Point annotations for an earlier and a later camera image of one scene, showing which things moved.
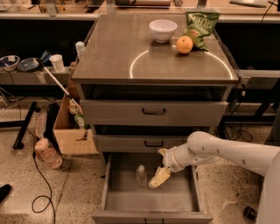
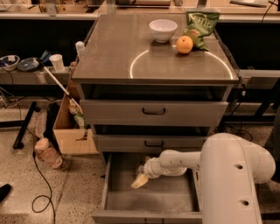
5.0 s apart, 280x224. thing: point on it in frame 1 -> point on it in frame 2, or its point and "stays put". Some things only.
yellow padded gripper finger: [161, 175] -> [139, 181]
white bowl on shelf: [10, 62] stays put
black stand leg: [18, 141] stays put
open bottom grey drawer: [128, 199] stays put
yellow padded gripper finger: [163, 150] -> [147, 158]
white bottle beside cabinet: [80, 47] stays put
